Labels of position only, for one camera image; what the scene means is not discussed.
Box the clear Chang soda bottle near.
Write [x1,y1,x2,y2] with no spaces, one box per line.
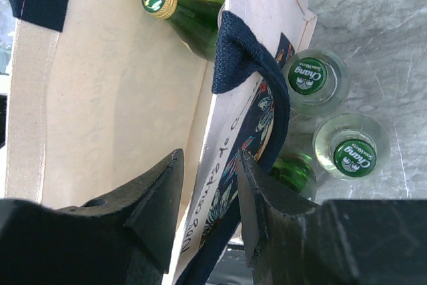
[312,112,391,180]

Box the green gold-capped glass bottle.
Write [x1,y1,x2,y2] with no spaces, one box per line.
[141,0,222,61]

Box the green beer bottle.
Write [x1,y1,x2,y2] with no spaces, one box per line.
[269,154,317,202]

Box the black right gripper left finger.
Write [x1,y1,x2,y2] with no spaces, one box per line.
[53,149,184,273]

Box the clear chang soda bottle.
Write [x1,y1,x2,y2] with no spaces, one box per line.
[282,49,350,117]
[312,112,391,180]

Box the beige canvas tote bag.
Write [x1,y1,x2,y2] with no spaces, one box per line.
[2,0,317,284]

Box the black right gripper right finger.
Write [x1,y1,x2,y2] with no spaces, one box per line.
[238,149,316,268]

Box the clear Chang soda bottle far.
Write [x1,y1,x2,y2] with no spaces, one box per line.
[282,49,350,117]

